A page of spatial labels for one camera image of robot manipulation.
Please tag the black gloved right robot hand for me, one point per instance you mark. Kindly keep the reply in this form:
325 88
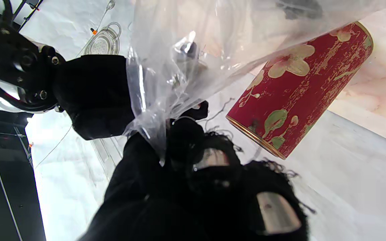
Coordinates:
92 97

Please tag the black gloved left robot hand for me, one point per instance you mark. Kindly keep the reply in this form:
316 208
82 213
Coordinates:
186 207

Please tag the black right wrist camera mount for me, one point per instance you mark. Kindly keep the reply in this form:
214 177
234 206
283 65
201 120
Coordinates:
15 63

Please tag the white printed backdrop cloth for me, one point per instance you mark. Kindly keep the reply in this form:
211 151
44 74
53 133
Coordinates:
347 174

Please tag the clear plastic bag of tea bags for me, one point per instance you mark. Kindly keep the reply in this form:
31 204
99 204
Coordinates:
213 50

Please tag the red floral tea canister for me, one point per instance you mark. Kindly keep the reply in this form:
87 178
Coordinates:
300 90

